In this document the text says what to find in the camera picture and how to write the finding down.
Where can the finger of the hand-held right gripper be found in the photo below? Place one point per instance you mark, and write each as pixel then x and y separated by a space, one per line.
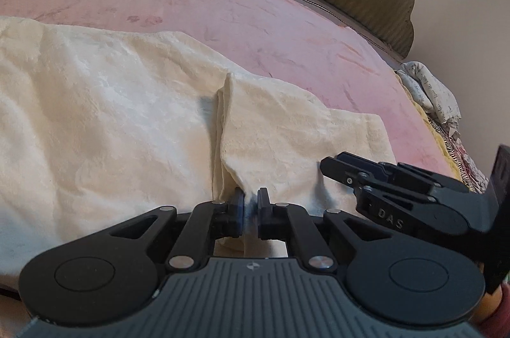
pixel 410 170
pixel 342 172

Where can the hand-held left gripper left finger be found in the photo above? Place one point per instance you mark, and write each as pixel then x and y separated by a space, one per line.
pixel 238 212

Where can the cream white towel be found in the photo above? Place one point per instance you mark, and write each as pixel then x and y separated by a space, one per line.
pixel 99 123

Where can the yellow cloth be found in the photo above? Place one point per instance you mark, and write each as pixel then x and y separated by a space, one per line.
pixel 430 131

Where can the white printed folded cloth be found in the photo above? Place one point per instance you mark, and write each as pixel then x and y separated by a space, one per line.
pixel 430 87

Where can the person's right forearm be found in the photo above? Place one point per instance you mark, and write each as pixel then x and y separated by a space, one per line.
pixel 494 310

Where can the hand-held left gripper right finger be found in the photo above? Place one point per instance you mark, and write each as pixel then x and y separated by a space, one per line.
pixel 263 212

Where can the black and white striped cloth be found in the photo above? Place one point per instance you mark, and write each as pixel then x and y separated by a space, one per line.
pixel 458 155

